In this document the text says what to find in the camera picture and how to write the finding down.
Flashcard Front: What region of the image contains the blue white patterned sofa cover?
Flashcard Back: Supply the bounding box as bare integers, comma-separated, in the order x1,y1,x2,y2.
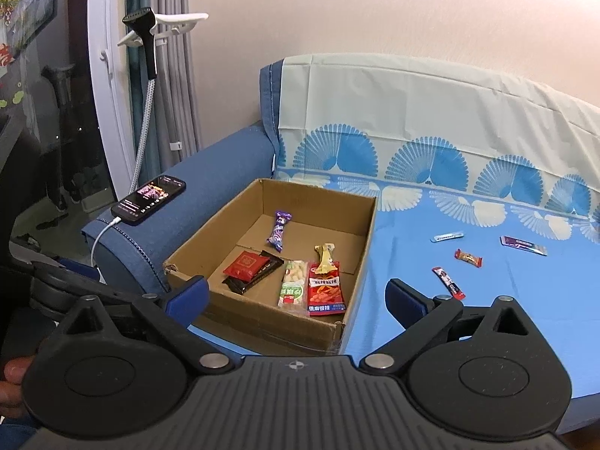
277,54,599,397

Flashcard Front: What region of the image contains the white door frame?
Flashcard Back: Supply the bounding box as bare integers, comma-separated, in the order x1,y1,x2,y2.
87,0,135,199

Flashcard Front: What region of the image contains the gold yellow snack wrapper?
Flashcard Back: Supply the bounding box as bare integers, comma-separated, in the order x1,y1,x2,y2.
313,243,337,275

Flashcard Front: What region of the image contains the small red brown candy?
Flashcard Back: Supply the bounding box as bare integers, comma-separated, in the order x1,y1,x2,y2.
454,249,483,268

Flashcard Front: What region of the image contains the black chocolate bar wrapper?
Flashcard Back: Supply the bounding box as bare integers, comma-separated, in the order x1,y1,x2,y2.
223,251,284,295

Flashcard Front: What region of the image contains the person's left hand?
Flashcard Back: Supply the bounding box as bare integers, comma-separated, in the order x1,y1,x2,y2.
0,355,35,419

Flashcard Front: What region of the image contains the brown cardboard box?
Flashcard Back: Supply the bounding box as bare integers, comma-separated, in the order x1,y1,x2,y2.
162,177,378,356

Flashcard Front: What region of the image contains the purple silver stick packet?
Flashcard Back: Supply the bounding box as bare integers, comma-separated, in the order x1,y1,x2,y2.
499,236,547,256

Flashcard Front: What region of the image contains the red white stick packet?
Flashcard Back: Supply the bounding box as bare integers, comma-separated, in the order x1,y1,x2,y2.
432,266,466,301

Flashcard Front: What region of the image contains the white charging cable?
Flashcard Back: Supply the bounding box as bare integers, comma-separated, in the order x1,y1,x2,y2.
90,215,121,273

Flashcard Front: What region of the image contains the grey curtain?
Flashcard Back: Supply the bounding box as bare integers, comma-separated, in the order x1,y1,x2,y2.
125,0,201,183

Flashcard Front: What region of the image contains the purple candy wrapper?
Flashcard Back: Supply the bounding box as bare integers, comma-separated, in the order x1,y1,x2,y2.
267,210,292,252

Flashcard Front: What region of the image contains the white green rice cracker pack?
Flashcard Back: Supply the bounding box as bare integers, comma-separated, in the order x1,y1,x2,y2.
277,260,308,316

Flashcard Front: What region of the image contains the blue fabric sofa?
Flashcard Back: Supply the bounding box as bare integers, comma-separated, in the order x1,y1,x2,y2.
82,61,283,294

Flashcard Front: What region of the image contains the red spicy snack packet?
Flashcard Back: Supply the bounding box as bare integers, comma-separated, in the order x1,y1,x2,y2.
307,261,347,317

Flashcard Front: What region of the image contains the black smartphone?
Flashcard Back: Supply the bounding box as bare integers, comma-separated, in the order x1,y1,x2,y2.
111,175,186,225

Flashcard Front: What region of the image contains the red square snack packet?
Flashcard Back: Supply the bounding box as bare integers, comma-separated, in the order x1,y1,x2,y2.
223,251,269,281

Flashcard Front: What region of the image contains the small blue white candy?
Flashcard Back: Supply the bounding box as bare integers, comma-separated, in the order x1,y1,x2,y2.
430,232,464,243

